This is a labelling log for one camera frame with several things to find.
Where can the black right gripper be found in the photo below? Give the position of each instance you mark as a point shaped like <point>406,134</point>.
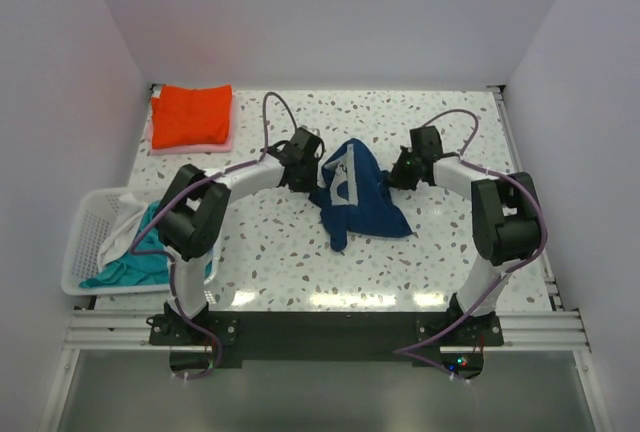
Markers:
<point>401,175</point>

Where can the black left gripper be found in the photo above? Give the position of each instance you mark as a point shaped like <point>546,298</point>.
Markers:
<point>310,172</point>

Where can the dark blue printed t-shirt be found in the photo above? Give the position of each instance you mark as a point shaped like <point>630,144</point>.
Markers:
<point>355,198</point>

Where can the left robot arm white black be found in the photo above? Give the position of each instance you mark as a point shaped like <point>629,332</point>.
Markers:
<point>189,220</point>

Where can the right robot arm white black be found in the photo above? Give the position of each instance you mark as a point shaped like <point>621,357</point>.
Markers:
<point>508,227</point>

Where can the folded pink t-shirt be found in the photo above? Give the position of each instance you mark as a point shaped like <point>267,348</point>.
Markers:
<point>202,148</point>

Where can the folded orange t-shirt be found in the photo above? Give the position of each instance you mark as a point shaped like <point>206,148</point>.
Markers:
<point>182,116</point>

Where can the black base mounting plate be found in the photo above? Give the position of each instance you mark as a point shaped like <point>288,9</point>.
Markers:
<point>225,339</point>

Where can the teal t-shirt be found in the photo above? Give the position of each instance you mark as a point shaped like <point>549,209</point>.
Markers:
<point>133,270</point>

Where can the white plastic laundry basket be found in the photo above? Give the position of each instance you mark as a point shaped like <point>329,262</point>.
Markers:
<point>91,226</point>

